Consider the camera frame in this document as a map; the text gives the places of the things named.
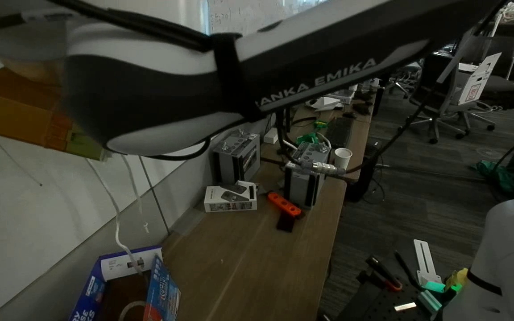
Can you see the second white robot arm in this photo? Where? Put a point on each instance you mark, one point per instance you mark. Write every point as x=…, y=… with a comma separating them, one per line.
x=490, y=288

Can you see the grey metal box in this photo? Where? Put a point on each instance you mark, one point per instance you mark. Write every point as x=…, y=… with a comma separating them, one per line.
x=301, y=187
x=236, y=158

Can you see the white paper cup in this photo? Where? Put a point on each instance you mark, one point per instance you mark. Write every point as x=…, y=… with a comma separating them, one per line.
x=342, y=158

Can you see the small white open box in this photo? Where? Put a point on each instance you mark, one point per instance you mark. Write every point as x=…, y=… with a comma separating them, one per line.
x=231, y=199

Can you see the rear grey metal box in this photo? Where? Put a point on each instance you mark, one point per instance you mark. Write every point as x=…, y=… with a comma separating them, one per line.
x=236, y=158

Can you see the orange and black clamp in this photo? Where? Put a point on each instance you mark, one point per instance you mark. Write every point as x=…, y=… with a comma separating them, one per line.
x=290, y=213

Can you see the blue cardboard snack box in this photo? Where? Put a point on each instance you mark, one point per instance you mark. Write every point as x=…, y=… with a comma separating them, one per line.
x=122, y=290

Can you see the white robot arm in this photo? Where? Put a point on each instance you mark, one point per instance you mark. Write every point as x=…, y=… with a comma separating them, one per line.
x=149, y=78

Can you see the black office chair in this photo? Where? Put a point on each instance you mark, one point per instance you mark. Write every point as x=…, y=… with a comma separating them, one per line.
x=452, y=87

